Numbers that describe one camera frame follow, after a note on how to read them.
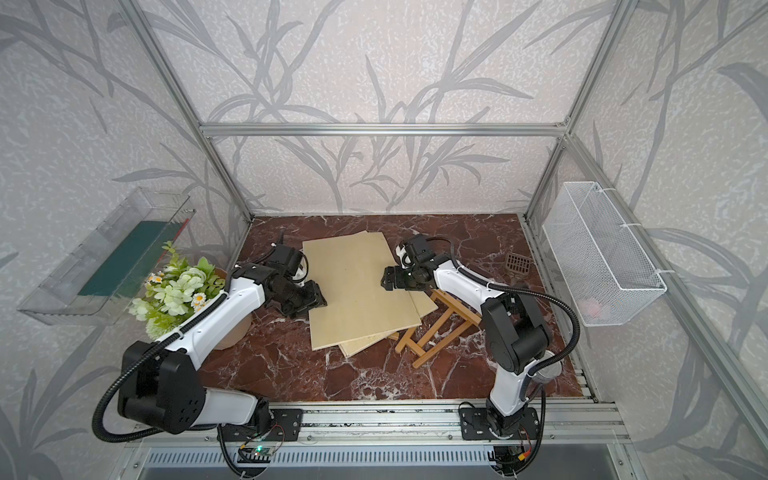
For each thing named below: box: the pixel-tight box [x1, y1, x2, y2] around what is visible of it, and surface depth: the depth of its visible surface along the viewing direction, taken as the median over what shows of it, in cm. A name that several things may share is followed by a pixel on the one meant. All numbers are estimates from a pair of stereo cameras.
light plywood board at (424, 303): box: [338, 289, 439, 358], surface depth 79 cm
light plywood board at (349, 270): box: [302, 231, 422, 351], surface depth 86 cm
